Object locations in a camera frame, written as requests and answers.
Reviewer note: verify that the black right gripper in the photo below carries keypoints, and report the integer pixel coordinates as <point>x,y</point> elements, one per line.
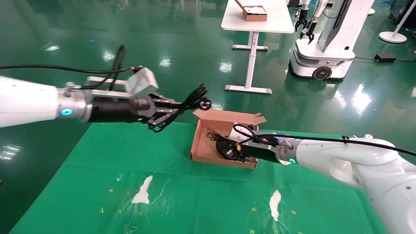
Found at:
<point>227,149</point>

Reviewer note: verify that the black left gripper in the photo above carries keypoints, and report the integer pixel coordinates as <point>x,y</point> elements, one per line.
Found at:
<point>120,110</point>

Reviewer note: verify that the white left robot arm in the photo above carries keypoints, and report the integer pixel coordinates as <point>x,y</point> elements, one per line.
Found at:
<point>29,100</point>

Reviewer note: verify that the open brown cardboard box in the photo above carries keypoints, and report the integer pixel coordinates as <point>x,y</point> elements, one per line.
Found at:
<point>203,152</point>

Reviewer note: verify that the small filled cardboard box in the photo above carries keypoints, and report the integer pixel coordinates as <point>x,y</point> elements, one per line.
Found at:
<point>255,14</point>

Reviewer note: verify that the green table cloth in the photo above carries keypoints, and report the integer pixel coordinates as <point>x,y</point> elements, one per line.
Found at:
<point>130,162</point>

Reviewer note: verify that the white height-adjustable table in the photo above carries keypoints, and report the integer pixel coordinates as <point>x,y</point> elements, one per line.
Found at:
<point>260,22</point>

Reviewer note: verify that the white wheeled robot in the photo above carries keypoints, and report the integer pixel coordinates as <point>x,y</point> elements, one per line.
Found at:
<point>325,55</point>

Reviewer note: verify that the silver binder clip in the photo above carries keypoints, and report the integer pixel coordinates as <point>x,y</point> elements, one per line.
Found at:
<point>368,136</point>

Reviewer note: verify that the black power adapter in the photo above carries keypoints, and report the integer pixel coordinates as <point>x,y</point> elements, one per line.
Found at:
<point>384,58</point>

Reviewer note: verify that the white round stand base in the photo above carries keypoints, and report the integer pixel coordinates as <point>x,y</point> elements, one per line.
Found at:
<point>392,37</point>

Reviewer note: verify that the black cabinet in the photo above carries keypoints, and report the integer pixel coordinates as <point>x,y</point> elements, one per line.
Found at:
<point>398,9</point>

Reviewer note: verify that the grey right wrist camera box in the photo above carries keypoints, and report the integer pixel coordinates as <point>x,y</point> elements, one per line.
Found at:
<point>236,133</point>

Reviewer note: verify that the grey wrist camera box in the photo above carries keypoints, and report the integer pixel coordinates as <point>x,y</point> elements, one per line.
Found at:
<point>236,133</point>
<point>141,81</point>

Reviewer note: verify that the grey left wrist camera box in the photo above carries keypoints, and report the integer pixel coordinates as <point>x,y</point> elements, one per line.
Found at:
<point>141,81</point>

